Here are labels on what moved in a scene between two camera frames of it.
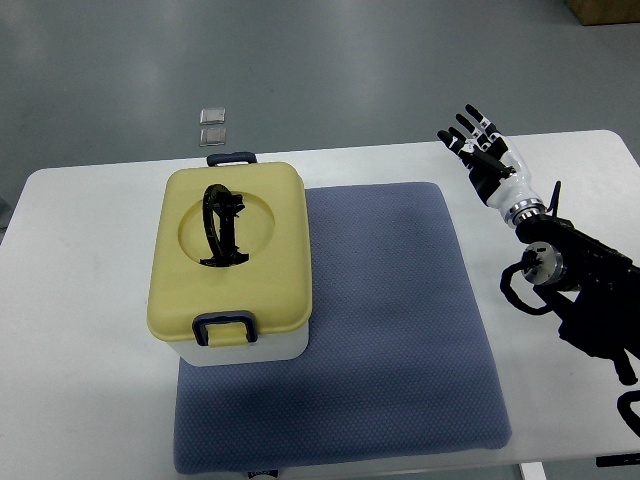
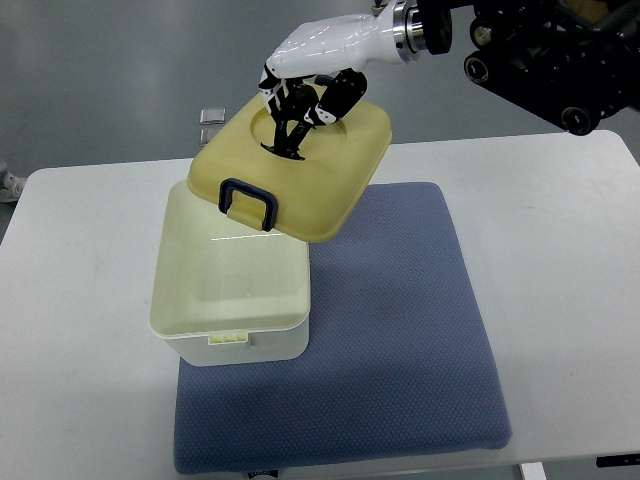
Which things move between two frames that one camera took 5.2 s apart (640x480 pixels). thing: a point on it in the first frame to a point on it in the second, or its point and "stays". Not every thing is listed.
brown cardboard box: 605,12 stays
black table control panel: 617,460 stays
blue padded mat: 398,362 stays
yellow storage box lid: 274,284 to 307,199
